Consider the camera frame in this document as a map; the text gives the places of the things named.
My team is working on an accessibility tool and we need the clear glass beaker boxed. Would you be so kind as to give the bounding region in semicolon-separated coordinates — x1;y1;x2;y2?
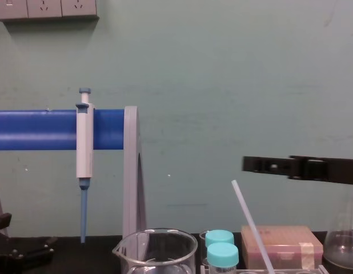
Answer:
112;227;199;274

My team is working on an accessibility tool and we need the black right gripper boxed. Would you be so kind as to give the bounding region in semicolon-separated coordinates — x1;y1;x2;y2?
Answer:
243;155;353;186

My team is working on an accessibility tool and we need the grey wall socket panel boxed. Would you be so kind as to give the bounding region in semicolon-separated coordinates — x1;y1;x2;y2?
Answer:
0;0;99;21

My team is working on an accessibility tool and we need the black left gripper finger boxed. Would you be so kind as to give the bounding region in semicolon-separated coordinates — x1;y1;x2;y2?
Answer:
0;212;13;237
0;236;58;269

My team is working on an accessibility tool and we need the vial with teal cap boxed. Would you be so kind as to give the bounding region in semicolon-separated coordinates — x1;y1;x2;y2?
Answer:
205;229;235;249
207;242;240;274

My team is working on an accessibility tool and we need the clear glass conical flask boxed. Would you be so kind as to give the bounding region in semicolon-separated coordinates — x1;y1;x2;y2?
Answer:
323;199;353;274

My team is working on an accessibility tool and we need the clear uncapped glass vial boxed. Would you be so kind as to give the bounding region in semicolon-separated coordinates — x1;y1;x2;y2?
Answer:
199;230;212;267

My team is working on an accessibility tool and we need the pink pipette tip box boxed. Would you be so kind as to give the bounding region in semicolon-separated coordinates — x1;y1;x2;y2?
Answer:
240;225;324;271

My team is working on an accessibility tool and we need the clear plastic vial rack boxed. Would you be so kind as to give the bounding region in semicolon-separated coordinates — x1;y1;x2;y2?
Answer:
200;263;329;274

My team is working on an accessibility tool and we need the translucent white stirring rod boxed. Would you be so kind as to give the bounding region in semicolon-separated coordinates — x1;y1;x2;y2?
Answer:
231;179;276;274

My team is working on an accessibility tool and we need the grey pipette stand upright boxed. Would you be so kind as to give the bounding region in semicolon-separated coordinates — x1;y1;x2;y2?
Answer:
122;106;148;245

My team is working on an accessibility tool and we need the blue pipette stand bar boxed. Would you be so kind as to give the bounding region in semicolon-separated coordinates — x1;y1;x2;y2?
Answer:
0;109;127;151

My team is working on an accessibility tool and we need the white and blue pipette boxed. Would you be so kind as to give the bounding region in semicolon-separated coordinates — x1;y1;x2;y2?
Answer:
75;87;95;244

